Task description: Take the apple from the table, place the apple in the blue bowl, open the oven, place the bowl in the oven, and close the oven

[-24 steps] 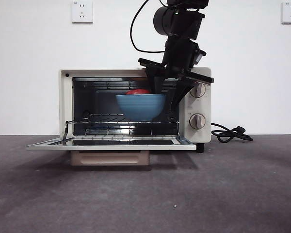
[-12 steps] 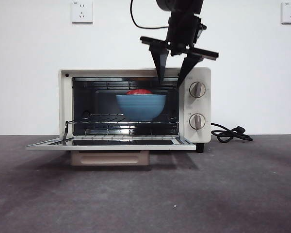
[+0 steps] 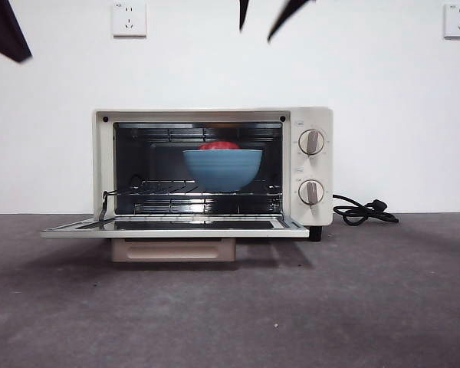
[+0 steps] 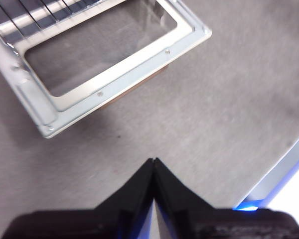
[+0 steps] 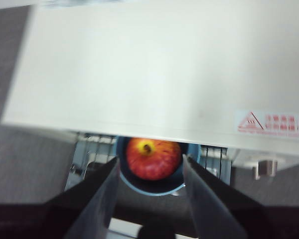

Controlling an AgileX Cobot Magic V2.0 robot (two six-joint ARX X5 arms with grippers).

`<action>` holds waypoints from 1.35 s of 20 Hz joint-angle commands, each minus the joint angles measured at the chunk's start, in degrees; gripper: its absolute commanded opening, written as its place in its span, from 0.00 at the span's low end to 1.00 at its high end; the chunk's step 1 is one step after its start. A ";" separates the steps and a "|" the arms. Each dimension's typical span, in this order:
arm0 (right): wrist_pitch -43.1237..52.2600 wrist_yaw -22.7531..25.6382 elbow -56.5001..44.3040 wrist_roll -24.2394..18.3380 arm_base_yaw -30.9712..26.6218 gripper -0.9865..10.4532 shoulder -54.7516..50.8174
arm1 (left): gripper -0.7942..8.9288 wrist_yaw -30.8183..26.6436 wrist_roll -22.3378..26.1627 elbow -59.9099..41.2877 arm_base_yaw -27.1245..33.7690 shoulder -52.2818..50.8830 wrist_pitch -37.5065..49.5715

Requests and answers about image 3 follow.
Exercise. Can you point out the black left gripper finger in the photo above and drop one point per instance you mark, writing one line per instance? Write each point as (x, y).
(4, 30)

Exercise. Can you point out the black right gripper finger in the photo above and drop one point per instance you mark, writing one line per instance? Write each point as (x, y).
(291, 9)
(244, 11)

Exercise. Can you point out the red apple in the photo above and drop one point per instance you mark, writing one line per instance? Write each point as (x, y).
(218, 145)

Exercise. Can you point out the blue bowl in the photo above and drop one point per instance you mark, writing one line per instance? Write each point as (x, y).
(222, 168)

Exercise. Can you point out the cream Toshiba toaster oven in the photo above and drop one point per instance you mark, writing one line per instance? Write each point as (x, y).
(314, 115)

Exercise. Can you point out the cream oven knob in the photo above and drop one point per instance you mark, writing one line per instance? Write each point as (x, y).
(311, 142)
(311, 192)

